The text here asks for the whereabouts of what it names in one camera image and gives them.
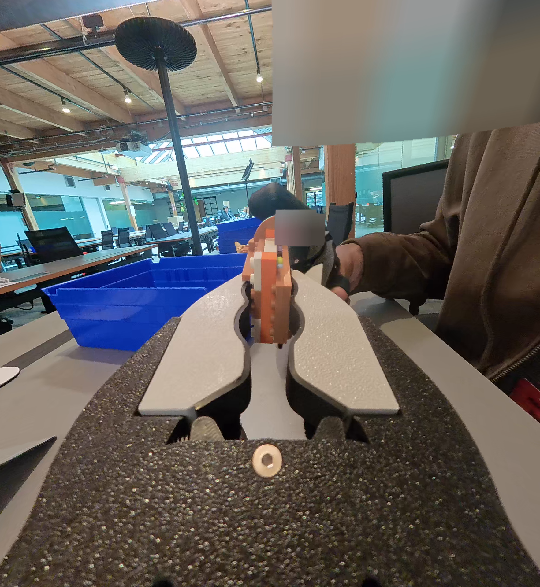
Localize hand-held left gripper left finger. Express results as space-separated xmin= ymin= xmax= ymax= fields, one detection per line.
xmin=137 ymin=274 xmax=253 ymax=416

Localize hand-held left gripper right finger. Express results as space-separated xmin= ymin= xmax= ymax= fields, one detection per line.
xmin=287 ymin=270 xmax=401 ymax=415

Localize orange lego model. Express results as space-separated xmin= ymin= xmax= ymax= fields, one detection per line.
xmin=241 ymin=215 xmax=294 ymax=345

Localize person's right forearm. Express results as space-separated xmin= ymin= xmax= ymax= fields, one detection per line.
xmin=343 ymin=219 xmax=463 ymax=300

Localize person's right hand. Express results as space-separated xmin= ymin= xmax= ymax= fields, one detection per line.
xmin=330 ymin=242 xmax=365 ymax=304

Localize black light on tripod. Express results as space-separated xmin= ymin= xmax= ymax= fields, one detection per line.
xmin=240 ymin=158 xmax=257 ymax=222

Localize stacked blue plastic bins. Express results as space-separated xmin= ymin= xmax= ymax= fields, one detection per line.
xmin=216 ymin=217 xmax=264 ymax=255

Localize wooden support column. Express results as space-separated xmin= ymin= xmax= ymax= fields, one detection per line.
xmin=323 ymin=144 xmax=357 ymax=239

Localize large blue plastic bin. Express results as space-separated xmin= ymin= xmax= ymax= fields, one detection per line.
xmin=42 ymin=253 xmax=258 ymax=352

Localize row of black office chairs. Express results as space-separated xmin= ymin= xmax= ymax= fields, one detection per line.
xmin=99 ymin=221 xmax=192 ymax=252

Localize black computer monitor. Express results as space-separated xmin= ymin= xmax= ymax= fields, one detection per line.
xmin=382 ymin=159 xmax=450 ymax=235

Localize ceiling projector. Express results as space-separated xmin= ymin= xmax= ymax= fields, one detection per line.
xmin=115 ymin=137 xmax=153 ymax=157

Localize long wooden-edged desk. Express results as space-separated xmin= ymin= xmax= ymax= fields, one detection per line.
xmin=0 ymin=243 xmax=159 ymax=304

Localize black mesh office chair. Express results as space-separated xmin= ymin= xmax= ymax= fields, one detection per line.
xmin=24 ymin=227 xmax=83 ymax=264

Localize dark table cable slot cover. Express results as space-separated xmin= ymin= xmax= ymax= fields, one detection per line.
xmin=3 ymin=327 xmax=76 ymax=370

